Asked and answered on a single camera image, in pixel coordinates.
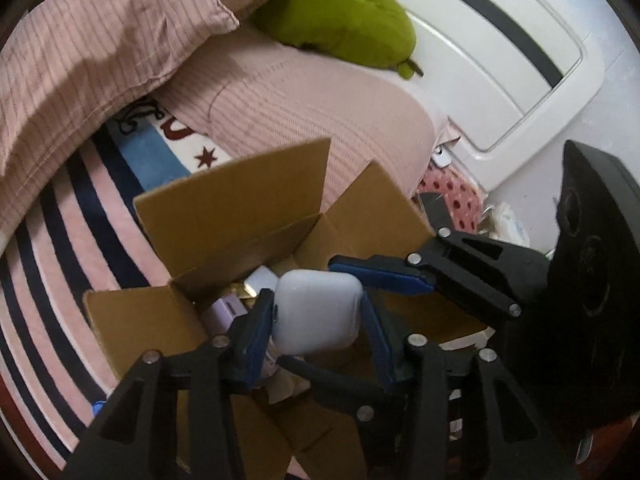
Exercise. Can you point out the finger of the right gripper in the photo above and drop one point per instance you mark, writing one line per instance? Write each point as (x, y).
(437, 213)
(496, 282)

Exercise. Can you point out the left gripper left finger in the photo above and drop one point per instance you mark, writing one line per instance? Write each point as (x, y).
(134, 435)

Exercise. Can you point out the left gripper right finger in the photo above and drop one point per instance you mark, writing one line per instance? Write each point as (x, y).
(438, 414)

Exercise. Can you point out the lilac rectangular power bank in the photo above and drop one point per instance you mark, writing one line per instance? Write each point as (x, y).
(249, 331)

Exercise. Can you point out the white earbuds case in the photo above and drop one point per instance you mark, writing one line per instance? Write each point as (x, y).
(315, 311)

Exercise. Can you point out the white adapter with cable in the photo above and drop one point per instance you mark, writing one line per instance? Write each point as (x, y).
(262, 278)

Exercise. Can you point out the gold rectangular box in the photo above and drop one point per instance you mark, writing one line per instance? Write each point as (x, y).
(241, 291)

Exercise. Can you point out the brown cardboard box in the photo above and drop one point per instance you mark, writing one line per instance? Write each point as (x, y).
(225, 234)

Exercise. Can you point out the white bed headboard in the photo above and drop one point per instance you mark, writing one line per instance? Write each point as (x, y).
(510, 75)

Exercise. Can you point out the striped plush bed blanket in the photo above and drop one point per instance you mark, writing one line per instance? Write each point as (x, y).
(81, 234)

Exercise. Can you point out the pink striped pillow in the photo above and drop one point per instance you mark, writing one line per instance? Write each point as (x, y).
(250, 94)

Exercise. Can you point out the green plush toy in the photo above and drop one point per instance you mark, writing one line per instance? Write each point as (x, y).
(370, 33)

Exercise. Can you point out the striped folded duvet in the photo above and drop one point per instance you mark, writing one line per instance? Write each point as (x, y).
(70, 63)

